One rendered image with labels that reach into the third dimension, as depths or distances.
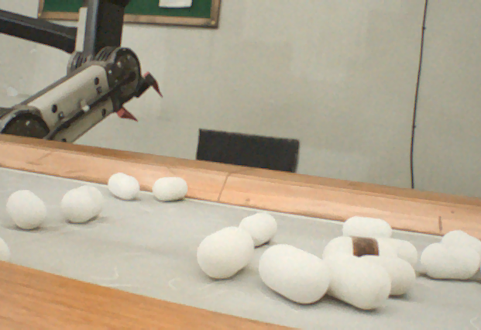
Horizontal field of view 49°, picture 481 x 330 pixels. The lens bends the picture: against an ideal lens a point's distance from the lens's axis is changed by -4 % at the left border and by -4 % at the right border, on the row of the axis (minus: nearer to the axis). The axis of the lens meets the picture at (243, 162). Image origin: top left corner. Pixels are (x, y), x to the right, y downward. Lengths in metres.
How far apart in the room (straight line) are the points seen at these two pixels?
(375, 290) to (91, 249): 0.14
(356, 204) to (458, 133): 1.92
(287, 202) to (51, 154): 0.24
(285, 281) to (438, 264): 0.10
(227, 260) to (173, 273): 0.03
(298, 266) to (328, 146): 2.12
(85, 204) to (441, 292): 0.20
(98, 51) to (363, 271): 0.89
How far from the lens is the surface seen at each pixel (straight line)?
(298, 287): 0.22
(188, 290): 0.24
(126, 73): 1.05
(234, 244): 0.25
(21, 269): 0.17
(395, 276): 0.26
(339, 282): 0.24
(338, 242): 0.27
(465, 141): 2.36
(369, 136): 2.33
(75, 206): 0.33
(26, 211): 0.31
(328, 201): 0.45
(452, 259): 0.30
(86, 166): 0.53
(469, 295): 0.29
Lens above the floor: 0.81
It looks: 5 degrees down
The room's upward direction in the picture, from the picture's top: 6 degrees clockwise
